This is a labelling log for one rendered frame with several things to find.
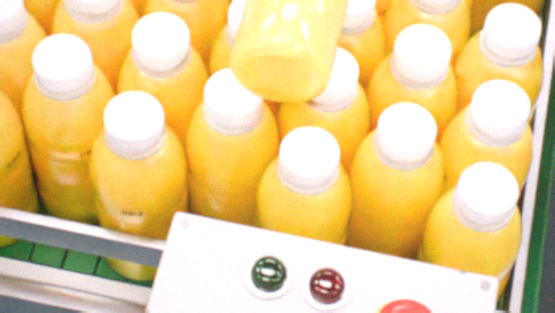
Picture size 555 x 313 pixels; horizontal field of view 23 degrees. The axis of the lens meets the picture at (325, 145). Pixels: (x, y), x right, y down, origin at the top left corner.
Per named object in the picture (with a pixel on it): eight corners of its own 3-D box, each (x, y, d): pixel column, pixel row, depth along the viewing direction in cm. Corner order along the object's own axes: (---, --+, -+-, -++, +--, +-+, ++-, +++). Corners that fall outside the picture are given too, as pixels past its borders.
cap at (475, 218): (446, 213, 87) (450, 199, 85) (466, 166, 89) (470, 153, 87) (502, 235, 86) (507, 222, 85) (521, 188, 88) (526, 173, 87)
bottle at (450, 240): (391, 327, 100) (419, 221, 86) (422, 256, 103) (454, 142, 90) (475, 362, 99) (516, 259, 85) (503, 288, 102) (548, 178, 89)
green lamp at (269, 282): (282, 297, 79) (283, 288, 78) (246, 289, 79) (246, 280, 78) (290, 264, 80) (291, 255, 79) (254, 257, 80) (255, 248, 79)
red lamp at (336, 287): (341, 309, 78) (342, 300, 77) (304, 301, 79) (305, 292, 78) (348, 276, 80) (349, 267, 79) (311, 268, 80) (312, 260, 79)
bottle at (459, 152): (483, 185, 107) (521, 65, 93) (516, 255, 104) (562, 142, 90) (405, 207, 106) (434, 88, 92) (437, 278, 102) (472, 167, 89)
